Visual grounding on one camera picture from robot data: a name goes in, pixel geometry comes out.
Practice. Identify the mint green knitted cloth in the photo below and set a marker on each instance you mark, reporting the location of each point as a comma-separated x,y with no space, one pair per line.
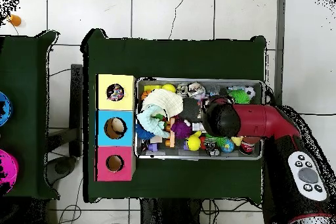
151,124

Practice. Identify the blue spiky puffer ball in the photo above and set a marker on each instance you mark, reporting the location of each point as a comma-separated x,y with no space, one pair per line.
143,132

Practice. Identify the confetti print cloth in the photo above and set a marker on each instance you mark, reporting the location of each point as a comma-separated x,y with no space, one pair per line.
115,92

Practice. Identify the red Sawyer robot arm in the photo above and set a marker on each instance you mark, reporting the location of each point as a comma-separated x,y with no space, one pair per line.
252,121

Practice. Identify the wooden box with three holes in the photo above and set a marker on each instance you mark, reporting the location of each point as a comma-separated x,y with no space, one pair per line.
126,129

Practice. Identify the cream knitted cloth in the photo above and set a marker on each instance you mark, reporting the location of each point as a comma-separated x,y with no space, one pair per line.
165,101

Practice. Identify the purple spiky monster toy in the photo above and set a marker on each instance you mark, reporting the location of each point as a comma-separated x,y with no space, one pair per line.
181,128

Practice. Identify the plain yellow ball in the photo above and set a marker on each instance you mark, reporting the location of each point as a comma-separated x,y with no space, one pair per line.
168,88

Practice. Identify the orange toy basketball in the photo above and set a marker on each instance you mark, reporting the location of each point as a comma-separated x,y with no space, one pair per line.
145,94

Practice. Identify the silver drink can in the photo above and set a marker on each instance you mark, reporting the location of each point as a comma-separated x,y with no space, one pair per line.
195,90

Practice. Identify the green spiky puffer ball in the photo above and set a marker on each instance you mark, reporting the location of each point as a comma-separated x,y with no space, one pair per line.
240,96

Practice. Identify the brown toy football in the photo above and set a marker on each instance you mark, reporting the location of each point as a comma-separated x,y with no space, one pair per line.
250,139

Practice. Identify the dark green side table cloth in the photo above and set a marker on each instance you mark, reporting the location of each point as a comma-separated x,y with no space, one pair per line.
26,63

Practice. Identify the blue bowl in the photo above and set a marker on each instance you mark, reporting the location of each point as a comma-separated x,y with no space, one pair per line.
9,103

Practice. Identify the magenta bowl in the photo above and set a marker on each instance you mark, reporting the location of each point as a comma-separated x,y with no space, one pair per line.
11,163

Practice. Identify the small orange floor object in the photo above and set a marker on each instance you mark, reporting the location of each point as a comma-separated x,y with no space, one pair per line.
15,20

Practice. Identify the black frame beside table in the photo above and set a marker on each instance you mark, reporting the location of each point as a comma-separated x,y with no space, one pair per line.
76,90

